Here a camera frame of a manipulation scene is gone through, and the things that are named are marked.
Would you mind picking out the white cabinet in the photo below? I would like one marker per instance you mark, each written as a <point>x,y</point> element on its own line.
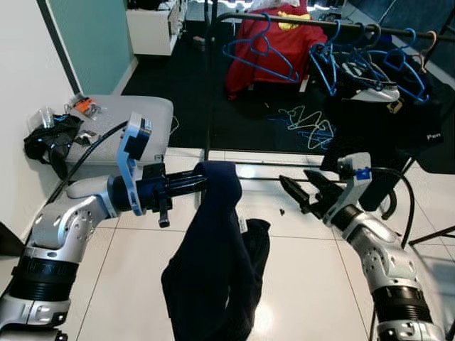
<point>149,32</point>

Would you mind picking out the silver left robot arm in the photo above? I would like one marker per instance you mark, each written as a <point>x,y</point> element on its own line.
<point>64,220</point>

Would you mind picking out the clear plastic cup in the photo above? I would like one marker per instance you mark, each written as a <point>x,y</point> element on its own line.
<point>46,117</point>

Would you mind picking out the navy blue shirt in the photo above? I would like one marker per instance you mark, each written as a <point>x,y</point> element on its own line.
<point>213,270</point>

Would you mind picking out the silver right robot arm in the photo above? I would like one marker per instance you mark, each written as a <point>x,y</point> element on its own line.
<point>384,263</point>

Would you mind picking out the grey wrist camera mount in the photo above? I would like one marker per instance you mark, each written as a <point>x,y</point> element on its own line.
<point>355,177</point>
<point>135,138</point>

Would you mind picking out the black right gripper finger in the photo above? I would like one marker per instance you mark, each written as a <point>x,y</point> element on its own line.
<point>297,199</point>
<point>321,183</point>

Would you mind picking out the black metal clothes rack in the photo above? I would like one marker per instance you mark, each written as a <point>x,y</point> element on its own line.
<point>209,92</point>

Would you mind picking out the light grey folded garment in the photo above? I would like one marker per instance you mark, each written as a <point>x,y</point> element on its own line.
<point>380,92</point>

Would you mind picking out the wooden hanger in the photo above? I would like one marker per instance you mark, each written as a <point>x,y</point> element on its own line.
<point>432,39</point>

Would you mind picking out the orange packet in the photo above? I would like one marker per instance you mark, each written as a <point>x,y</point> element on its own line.
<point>85,106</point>

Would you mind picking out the yellow cloth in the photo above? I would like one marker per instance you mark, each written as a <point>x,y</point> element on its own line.
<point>291,23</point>

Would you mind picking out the blue plastic hanger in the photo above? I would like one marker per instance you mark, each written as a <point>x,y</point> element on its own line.
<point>419,85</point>
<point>327,74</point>
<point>263,37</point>

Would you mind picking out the black metal stand leg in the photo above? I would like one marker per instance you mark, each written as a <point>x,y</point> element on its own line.
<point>434,236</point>

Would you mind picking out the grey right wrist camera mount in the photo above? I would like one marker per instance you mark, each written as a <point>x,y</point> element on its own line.
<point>355,177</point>

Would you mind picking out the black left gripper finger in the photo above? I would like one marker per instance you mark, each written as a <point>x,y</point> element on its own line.
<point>188,190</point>
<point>188,178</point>

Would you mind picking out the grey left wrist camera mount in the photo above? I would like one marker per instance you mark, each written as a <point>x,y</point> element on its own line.
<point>135,138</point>

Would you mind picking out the grey upholstered ottoman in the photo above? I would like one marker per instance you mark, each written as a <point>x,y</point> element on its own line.
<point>153,114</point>

